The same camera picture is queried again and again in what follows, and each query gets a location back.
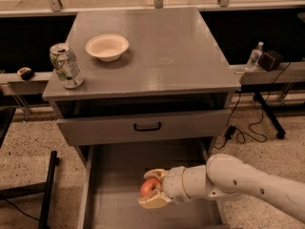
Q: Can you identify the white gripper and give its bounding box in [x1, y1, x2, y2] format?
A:
[137, 166, 190, 209]

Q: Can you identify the red apple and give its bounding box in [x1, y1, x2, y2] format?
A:
[140, 177, 162, 198]

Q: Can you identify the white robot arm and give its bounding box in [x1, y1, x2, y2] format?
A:
[138, 154, 305, 222]

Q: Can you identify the open grey drawer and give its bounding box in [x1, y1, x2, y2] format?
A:
[77, 139, 230, 229]

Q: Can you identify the closed grey drawer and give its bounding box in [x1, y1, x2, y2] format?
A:
[57, 109, 231, 146]

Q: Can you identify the grey drawer cabinet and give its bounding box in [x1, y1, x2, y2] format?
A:
[43, 8, 240, 158]

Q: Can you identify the black stand leg with caster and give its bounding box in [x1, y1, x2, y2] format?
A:
[254, 92, 286, 139]

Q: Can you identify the green white soda can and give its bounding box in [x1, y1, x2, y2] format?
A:
[50, 43, 83, 89]

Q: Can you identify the white paper bowl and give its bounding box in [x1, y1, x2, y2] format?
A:
[85, 34, 130, 62]

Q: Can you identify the clear plastic water bottle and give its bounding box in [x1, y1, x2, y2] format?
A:
[245, 42, 264, 71]

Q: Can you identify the small black box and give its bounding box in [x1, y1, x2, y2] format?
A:
[259, 51, 283, 72]

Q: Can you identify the black yellow tape measure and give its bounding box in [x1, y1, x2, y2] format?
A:
[17, 67, 34, 80]

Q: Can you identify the black drawer handle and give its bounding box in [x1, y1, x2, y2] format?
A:
[133, 122, 162, 132]

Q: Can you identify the black power adapter with cable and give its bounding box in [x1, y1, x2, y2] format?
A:
[213, 60, 292, 150]

